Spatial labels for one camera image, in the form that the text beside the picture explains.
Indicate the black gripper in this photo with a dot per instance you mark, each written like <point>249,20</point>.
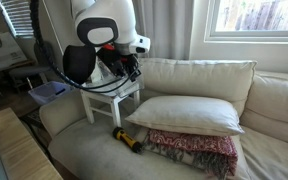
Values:
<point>112,61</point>

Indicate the small white wooden chair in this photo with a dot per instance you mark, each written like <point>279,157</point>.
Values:
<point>114,106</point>

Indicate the black hat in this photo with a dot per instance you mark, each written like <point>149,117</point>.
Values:
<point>79,65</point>

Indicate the white curtain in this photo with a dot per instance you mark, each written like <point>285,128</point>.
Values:
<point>170,26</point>

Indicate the blue plastic bin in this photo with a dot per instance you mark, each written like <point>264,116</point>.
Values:
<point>47,91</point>

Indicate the cream sofa back cushion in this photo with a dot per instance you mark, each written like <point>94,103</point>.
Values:
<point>277,103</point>
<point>190,78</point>

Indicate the cream loose pillow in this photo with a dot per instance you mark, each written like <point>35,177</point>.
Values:
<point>187,115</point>

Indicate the cream sofa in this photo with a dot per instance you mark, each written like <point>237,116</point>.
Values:
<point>117,163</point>

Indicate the white window blinds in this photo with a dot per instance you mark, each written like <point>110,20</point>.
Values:
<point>17,20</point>

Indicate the white paper bag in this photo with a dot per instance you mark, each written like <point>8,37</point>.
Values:
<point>7,53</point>

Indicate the red patterned fringed throw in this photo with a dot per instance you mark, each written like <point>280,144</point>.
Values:
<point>197,143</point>

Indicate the light wooden table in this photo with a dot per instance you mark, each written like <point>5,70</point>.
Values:
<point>20,150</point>

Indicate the white framed window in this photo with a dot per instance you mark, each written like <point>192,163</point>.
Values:
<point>257,20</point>

